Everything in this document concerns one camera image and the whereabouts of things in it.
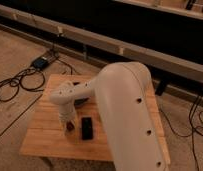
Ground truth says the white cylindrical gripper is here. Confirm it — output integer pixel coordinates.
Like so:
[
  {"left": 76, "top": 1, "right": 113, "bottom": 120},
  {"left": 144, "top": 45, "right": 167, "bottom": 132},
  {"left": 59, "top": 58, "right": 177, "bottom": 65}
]
[{"left": 59, "top": 104, "right": 76, "bottom": 132}]

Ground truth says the dark red pepper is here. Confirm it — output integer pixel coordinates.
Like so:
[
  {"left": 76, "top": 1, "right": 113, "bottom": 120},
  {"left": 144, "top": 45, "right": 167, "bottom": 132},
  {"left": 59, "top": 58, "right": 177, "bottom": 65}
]
[{"left": 66, "top": 122, "right": 75, "bottom": 131}]

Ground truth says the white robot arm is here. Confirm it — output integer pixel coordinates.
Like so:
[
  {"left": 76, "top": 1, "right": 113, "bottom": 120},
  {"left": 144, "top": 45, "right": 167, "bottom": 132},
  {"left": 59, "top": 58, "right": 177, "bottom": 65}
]
[{"left": 50, "top": 62, "right": 169, "bottom": 171}]

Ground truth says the black rectangular phone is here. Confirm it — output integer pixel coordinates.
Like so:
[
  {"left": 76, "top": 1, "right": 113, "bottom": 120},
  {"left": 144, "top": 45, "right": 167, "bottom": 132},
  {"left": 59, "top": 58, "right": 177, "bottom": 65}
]
[{"left": 81, "top": 117, "right": 93, "bottom": 140}]

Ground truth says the wooden table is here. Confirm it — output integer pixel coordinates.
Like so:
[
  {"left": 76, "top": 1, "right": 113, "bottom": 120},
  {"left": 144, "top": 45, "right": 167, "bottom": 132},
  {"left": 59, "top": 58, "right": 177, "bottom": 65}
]
[{"left": 18, "top": 73, "right": 172, "bottom": 166}]

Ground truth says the black power adapter box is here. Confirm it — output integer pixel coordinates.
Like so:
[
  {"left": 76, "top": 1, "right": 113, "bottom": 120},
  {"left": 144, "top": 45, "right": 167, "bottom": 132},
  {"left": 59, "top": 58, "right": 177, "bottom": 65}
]
[{"left": 31, "top": 56, "right": 53, "bottom": 71}]

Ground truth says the black coiled cable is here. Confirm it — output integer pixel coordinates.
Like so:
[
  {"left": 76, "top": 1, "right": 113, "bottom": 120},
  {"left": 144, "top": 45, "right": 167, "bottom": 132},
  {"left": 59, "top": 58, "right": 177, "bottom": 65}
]
[{"left": 0, "top": 67, "right": 47, "bottom": 106}]

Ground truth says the black cables right floor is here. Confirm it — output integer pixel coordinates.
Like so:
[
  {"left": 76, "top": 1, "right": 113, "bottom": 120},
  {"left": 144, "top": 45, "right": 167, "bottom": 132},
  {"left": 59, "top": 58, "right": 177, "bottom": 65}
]
[{"left": 158, "top": 94, "right": 203, "bottom": 171}]

